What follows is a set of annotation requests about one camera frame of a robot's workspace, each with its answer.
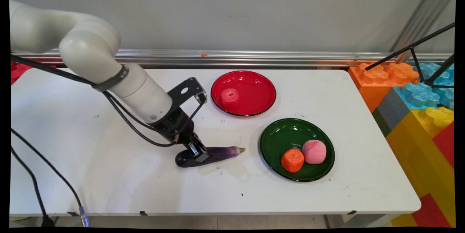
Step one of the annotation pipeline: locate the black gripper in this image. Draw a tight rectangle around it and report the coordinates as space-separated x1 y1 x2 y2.
150 107 211 162

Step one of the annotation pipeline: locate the purple toy eggplant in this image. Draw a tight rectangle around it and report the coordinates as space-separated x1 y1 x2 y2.
175 146 246 169

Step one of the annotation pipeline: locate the red toy apple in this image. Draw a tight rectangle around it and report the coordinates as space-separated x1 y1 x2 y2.
221 88 240 105

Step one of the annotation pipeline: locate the red plate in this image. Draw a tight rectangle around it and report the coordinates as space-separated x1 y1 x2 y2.
211 70 277 117

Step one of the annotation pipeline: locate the green plate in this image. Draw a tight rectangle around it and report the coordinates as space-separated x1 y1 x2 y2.
259 118 336 183

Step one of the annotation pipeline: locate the orange toy fruit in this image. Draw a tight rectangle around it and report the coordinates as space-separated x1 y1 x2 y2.
280 148 305 173

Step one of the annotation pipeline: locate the pink toy peach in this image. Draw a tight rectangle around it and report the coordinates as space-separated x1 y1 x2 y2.
302 140 327 165

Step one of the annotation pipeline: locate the orange foam block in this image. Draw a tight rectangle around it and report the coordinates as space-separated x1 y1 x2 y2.
348 62 420 113

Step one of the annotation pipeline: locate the grey foam block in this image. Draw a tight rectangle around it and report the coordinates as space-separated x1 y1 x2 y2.
372 88 412 137

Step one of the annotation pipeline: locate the yellow foam block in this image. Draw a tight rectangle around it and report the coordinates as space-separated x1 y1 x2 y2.
385 107 456 228

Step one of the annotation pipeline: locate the blue foam block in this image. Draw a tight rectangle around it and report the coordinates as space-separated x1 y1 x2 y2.
394 62 456 111

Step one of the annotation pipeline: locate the black tripod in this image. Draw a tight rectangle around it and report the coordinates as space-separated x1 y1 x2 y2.
365 22 456 89

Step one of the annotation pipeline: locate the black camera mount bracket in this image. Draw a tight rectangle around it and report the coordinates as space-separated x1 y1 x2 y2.
166 77 206 112

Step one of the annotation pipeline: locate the aluminium rail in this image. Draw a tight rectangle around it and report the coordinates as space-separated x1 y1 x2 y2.
11 47 454 68

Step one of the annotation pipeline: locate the black cable strap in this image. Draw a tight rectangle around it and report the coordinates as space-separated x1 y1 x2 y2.
92 64 130 93

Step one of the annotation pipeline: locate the black cable with metal connector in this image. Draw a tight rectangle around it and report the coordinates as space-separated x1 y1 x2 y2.
11 128 90 228

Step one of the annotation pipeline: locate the black camera cable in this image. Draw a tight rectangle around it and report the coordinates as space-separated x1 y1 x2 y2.
11 54 208 148

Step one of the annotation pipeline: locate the black cable with black plug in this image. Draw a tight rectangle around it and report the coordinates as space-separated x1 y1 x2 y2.
11 146 55 228

